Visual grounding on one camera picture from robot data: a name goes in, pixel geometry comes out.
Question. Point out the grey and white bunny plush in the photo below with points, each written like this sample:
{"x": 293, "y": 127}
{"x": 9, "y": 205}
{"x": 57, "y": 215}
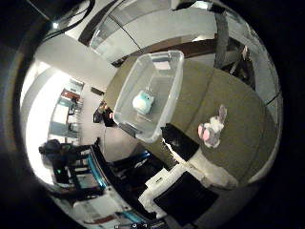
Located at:
{"x": 212, "y": 129}

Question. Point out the teal and white plush toy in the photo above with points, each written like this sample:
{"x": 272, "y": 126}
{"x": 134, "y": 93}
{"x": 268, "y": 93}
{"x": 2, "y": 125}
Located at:
{"x": 143, "y": 101}

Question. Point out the clear plastic container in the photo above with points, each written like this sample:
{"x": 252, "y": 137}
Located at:
{"x": 149, "y": 95}

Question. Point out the seated person in dark clothes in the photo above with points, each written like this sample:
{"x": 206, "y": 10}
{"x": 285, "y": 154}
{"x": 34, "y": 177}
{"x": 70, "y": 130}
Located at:
{"x": 103, "y": 115}

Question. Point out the person in black clothes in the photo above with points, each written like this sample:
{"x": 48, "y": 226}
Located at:
{"x": 55, "y": 154}

